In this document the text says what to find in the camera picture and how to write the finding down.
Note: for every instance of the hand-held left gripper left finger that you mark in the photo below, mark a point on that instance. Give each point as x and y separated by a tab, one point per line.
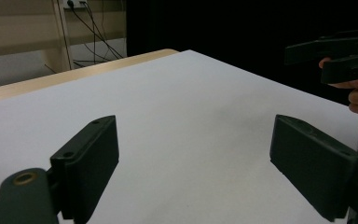
87	165

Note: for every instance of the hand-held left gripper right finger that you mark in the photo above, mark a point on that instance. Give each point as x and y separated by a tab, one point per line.
317	165

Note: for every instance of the light wooden table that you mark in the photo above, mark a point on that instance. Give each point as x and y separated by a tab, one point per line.
74	73

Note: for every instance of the black curtain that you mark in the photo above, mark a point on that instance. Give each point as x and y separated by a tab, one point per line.
230	31

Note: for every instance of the white table sheet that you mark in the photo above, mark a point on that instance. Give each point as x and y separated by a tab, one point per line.
183	124

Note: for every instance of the light wooden shelf unit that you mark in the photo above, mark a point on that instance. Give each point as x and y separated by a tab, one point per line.
18	31

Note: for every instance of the white wall socket strip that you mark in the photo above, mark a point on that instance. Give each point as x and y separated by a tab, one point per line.
76	3

